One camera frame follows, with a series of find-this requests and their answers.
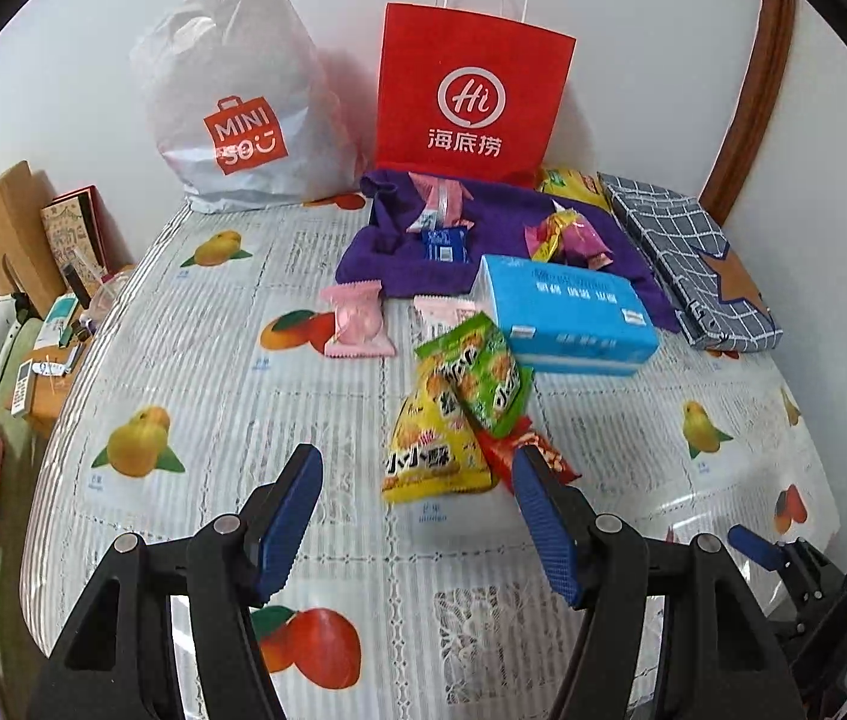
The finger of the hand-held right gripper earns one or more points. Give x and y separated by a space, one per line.
753 546

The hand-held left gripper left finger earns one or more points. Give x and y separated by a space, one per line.
288 532

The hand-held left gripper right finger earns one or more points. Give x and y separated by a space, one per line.
547 540

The red snack packet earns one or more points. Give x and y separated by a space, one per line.
498 457

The green snack packet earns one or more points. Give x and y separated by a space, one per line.
480 367

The pink round snack packet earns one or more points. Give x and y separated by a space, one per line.
360 319

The pink white wafer packet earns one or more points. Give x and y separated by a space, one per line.
442 309

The pink yellow snack packet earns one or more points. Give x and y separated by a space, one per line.
581 240

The small blue snack packet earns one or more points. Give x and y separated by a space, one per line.
444 245

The pink cartoon print snack packet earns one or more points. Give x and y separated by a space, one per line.
442 199

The blue tissue pack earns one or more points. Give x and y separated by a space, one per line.
558 307

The wooden bedside table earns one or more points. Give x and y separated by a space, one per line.
48 405

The green bed sheet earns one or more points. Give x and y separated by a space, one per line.
15 510

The clear plastic cup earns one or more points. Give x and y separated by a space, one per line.
105 304

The teal small box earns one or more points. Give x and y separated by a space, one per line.
57 319

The grey checked cloth bag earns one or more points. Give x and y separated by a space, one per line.
678 240

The purple towel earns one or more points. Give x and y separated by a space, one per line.
498 225

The dark small box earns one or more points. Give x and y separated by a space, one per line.
75 281

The dark red box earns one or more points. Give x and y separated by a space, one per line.
112 232

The yellow green snack bag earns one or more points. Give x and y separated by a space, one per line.
570 186

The patterned book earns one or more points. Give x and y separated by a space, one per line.
67 232

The white plastic bag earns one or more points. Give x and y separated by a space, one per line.
243 90

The red paper bag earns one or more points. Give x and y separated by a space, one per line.
468 52

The wooden door frame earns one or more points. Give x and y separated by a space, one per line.
757 105

